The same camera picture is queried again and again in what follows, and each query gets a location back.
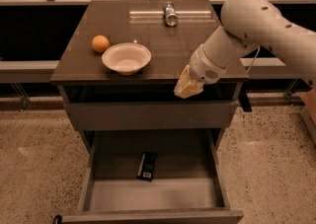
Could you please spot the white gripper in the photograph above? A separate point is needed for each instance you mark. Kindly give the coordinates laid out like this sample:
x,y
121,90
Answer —
x,y
202,68

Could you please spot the dark blue rxbar wrapper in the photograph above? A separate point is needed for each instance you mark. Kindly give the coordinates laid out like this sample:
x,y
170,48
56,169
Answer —
x,y
146,166

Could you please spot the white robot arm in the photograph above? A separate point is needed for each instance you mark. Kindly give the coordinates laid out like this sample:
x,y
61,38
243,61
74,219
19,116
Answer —
x,y
245,26

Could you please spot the closed grey top drawer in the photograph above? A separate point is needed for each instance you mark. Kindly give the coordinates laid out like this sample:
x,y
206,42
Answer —
x,y
142,116

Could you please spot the dark grey drawer cabinet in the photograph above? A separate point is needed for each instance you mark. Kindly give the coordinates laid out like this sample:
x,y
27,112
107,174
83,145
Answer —
x,y
81,76

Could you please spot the open grey middle drawer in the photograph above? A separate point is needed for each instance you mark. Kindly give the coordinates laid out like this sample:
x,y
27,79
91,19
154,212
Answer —
x,y
186,186

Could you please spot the white bowl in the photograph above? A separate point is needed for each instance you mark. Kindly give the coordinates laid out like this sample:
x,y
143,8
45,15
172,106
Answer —
x,y
126,58

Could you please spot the silver drink can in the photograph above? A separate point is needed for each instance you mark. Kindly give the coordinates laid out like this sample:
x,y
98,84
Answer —
x,y
170,15

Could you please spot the grey metal railing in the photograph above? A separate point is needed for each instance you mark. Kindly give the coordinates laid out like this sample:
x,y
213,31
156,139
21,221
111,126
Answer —
x,y
41,71

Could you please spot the orange fruit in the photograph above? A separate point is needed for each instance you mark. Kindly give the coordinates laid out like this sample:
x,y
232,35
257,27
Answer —
x,y
100,43

